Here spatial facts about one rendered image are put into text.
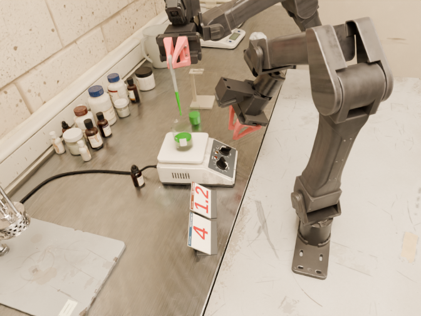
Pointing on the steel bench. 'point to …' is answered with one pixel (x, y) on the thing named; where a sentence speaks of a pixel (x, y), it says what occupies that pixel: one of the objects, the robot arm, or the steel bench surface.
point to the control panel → (223, 157)
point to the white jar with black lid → (145, 78)
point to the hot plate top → (168, 154)
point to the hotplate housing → (194, 172)
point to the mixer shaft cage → (12, 217)
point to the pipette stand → (206, 101)
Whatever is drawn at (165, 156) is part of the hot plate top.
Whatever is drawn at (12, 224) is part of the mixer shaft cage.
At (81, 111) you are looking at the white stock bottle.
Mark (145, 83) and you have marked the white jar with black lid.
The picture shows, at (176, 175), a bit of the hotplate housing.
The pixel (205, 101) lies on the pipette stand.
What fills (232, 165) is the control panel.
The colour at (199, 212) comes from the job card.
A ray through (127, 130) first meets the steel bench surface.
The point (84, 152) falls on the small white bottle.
